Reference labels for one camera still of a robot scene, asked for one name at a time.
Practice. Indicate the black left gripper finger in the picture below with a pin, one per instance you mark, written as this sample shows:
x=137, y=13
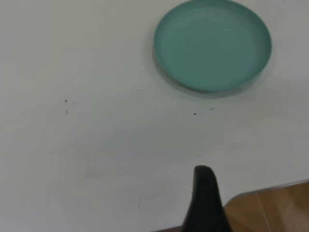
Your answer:
x=205, y=205

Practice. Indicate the green plate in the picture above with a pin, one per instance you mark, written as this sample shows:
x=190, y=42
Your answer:
x=212, y=46

